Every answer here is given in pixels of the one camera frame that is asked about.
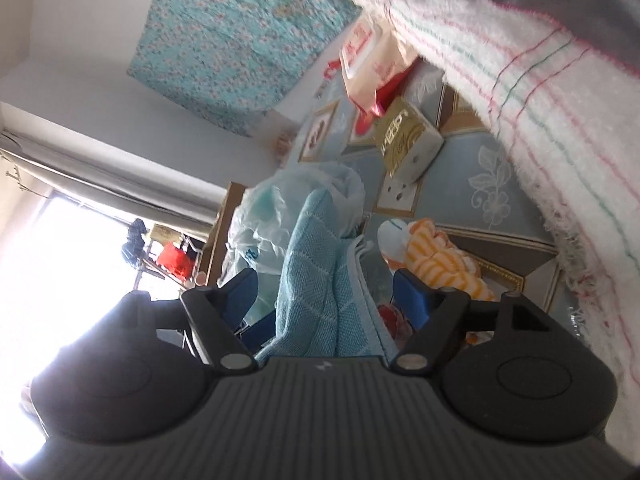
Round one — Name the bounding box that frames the grey window curtain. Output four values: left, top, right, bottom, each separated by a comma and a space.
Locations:
1, 130, 218, 238

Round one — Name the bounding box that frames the floral teal wall cloth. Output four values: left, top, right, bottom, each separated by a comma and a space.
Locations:
127, 0, 358, 136

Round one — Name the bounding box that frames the translucent FamilyMart plastic bag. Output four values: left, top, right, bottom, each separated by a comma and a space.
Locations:
218, 162, 366, 322

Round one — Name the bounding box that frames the brown cardboard box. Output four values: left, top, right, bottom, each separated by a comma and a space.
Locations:
196, 182, 246, 286

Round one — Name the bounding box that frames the baby wipes pack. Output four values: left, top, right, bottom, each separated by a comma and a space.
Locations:
340, 12, 419, 117

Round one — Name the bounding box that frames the teal waffle towel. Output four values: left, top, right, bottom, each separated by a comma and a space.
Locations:
256, 190, 398, 365

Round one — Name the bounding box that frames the strawberry print tissue pack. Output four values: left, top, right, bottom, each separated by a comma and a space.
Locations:
378, 304, 414, 350

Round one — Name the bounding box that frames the orange white striped towel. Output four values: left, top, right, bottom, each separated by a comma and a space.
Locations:
404, 218, 496, 301

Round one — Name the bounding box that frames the wheelchair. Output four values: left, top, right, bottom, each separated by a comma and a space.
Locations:
119, 216, 206, 294

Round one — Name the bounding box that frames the white woven blanket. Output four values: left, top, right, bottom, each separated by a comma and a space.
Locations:
354, 0, 639, 458

